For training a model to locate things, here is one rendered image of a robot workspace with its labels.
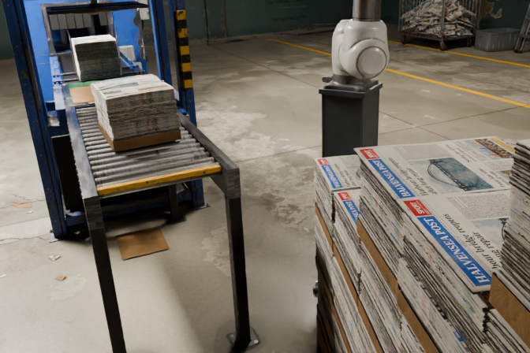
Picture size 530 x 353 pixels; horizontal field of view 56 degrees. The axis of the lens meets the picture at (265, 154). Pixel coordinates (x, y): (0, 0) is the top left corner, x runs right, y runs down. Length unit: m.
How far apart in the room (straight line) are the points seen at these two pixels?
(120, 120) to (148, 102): 0.14
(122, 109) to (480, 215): 1.51
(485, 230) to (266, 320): 1.60
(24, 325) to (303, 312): 1.28
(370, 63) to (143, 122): 0.94
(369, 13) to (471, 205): 1.05
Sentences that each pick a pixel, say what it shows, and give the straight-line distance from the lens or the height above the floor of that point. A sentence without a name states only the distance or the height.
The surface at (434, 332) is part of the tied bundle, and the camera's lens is 0.92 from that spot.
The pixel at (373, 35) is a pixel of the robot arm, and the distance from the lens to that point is 1.85.
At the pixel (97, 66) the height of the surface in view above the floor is 0.89.
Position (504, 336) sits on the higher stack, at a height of 1.04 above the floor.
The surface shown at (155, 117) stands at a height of 0.92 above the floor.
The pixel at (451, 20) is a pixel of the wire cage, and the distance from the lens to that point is 9.37.
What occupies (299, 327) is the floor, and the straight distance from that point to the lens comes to 2.32.
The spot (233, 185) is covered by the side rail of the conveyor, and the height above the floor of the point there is 0.73.
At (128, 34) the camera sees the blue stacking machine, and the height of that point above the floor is 0.92.
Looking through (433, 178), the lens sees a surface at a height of 1.07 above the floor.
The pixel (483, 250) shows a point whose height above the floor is 1.07.
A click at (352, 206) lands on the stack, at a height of 0.83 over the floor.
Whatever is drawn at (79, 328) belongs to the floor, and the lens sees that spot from 2.53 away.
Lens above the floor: 1.48
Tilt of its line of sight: 21 degrees down
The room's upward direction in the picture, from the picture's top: 3 degrees counter-clockwise
